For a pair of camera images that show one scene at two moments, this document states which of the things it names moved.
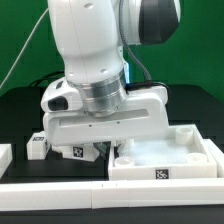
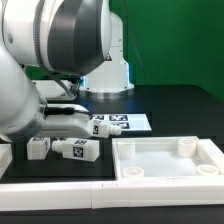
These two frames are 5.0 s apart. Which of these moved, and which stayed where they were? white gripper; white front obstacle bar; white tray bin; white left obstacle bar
Moved: white tray bin; white gripper
Stayed: white left obstacle bar; white front obstacle bar
